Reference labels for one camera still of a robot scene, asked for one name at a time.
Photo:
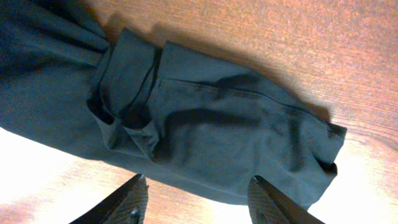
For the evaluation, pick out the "black leggings red waistband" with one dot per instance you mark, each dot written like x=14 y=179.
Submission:
x=183 y=118

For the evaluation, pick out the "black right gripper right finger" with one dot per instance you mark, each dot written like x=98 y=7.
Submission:
x=268 y=205

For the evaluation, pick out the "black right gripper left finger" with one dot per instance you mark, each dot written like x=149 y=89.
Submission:
x=126 y=205

